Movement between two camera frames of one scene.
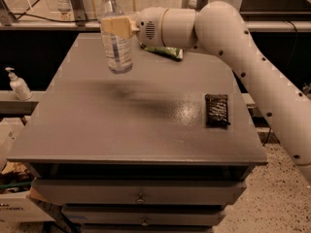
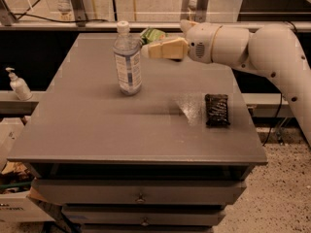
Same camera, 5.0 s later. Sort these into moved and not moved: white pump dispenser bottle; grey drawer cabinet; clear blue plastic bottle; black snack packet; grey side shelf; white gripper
Moved: clear blue plastic bottle; white gripper
Not moved: white pump dispenser bottle; grey side shelf; grey drawer cabinet; black snack packet
